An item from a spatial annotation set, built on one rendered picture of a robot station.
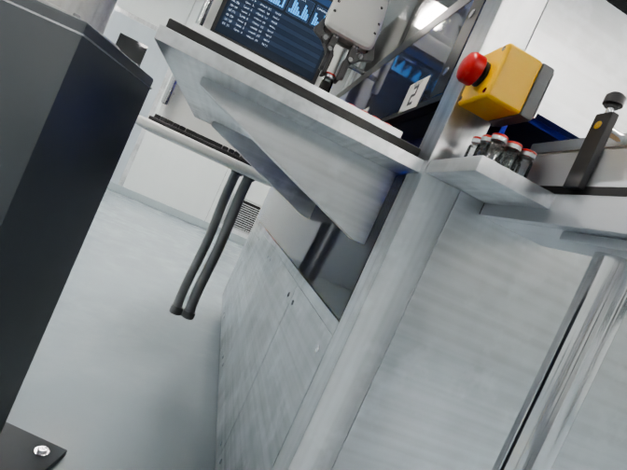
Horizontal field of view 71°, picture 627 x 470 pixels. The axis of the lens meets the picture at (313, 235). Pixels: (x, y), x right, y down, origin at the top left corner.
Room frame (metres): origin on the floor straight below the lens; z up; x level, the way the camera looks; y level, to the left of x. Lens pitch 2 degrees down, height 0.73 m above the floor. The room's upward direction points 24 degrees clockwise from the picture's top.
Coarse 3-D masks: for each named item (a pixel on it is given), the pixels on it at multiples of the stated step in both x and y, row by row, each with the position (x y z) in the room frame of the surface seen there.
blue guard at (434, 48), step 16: (464, 16) 0.75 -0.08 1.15; (432, 32) 0.88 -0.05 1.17; (448, 32) 0.79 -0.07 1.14; (416, 48) 0.94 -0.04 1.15; (432, 48) 0.84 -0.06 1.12; (448, 48) 0.76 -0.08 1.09; (384, 64) 1.15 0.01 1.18; (400, 64) 1.01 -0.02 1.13; (416, 64) 0.89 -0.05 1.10; (432, 64) 0.80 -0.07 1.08; (368, 80) 1.27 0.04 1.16; (384, 80) 1.08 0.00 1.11; (400, 80) 0.95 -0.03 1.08; (416, 80) 0.85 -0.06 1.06; (432, 80) 0.76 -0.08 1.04; (352, 96) 1.39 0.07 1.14; (368, 96) 1.18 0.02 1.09; (384, 96) 1.02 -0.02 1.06; (400, 96) 0.90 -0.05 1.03; (368, 112) 1.11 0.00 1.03; (384, 112) 0.96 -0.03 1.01
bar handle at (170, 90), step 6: (204, 0) 1.45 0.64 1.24; (210, 0) 1.45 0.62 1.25; (204, 6) 1.44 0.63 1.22; (210, 6) 1.45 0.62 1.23; (204, 12) 1.45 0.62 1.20; (198, 18) 1.45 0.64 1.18; (204, 18) 1.45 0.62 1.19; (174, 78) 1.45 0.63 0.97; (168, 84) 1.45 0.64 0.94; (174, 84) 1.45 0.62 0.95; (168, 90) 1.44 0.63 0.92; (168, 96) 1.45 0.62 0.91; (162, 102) 1.45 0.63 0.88; (168, 102) 1.45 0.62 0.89
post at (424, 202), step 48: (528, 0) 0.64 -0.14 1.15; (480, 48) 0.63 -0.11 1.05; (432, 144) 0.65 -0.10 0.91; (432, 192) 0.64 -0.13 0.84; (384, 240) 0.66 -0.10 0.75; (432, 240) 0.64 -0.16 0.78; (384, 288) 0.64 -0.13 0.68; (336, 336) 0.67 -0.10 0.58; (384, 336) 0.64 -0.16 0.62; (336, 384) 0.64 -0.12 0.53; (336, 432) 0.64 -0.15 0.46
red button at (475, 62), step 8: (472, 56) 0.56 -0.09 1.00; (480, 56) 0.56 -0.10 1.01; (464, 64) 0.57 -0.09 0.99; (472, 64) 0.55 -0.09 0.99; (480, 64) 0.55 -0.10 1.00; (464, 72) 0.56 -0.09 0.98; (472, 72) 0.56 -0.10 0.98; (480, 72) 0.56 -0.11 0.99; (464, 80) 0.57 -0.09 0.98; (472, 80) 0.56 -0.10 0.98
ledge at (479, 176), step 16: (432, 160) 0.62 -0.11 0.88; (448, 160) 0.57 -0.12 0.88; (464, 160) 0.53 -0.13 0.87; (480, 160) 0.50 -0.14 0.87; (448, 176) 0.59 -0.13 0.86; (464, 176) 0.55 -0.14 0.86; (480, 176) 0.52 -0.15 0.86; (496, 176) 0.51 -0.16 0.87; (512, 176) 0.51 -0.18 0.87; (480, 192) 0.60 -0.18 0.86; (496, 192) 0.56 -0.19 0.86; (512, 192) 0.52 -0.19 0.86; (528, 192) 0.52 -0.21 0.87; (544, 192) 0.52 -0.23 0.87; (544, 208) 0.53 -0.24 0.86
